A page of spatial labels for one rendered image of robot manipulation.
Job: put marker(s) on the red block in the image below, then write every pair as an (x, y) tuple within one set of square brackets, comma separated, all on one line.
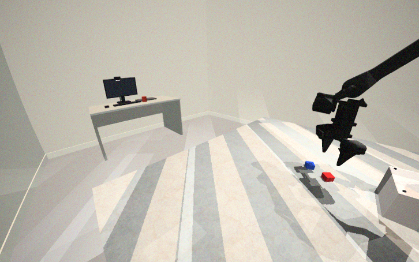
[(327, 176)]

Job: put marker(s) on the blue block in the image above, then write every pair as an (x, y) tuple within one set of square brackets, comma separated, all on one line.
[(309, 165)]

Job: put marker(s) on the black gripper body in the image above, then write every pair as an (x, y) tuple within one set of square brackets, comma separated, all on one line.
[(348, 146)]

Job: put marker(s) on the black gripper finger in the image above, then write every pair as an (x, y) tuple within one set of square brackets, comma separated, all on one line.
[(326, 144), (343, 156)]

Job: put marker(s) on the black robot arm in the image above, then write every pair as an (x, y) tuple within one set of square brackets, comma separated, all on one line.
[(356, 86)]

